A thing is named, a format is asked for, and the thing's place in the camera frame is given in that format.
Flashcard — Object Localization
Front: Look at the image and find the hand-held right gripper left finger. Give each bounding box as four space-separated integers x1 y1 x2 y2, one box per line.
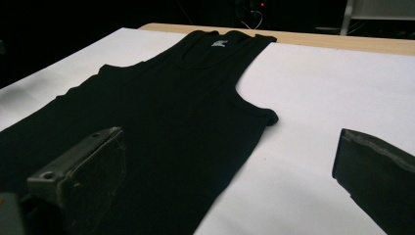
26 126 127 235

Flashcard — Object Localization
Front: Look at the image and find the white cable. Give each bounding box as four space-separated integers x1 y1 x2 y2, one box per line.
240 9 264 30

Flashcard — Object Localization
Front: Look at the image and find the light wooden table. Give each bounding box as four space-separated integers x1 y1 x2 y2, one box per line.
138 23 415 57

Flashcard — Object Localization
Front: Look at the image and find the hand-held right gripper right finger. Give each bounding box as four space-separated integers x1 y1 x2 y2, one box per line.
332 127 415 235

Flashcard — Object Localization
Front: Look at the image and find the dark device with red light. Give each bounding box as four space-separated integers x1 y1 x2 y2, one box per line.
234 0 268 21

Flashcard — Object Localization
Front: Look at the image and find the white table cover sheet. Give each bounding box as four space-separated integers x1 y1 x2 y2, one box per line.
0 27 415 235

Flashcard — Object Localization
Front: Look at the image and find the black tank top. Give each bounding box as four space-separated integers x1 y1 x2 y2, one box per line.
0 29 280 235

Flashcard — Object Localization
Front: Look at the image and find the white metal stand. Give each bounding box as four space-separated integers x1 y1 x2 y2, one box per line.
339 0 415 37

